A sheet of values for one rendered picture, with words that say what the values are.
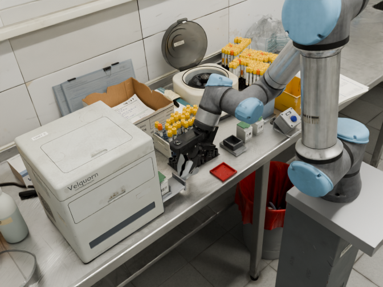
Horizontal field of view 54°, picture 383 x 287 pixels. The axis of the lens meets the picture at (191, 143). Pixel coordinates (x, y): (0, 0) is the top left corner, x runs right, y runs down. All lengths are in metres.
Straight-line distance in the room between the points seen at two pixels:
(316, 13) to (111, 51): 1.00
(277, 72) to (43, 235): 0.84
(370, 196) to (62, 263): 0.92
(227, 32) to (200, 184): 0.99
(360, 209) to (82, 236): 0.78
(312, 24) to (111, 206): 0.66
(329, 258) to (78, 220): 0.78
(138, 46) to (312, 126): 0.96
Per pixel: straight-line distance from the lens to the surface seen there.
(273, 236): 1.98
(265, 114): 1.56
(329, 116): 0.93
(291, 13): 0.83
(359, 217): 1.20
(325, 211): 1.19
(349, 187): 1.20
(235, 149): 1.39
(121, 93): 1.63
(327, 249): 1.31
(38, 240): 1.25
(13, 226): 1.23
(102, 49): 1.60
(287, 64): 1.08
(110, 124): 1.08
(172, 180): 1.25
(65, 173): 0.96
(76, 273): 1.14
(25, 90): 1.52
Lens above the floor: 1.77
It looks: 38 degrees down
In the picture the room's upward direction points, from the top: 4 degrees counter-clockwise
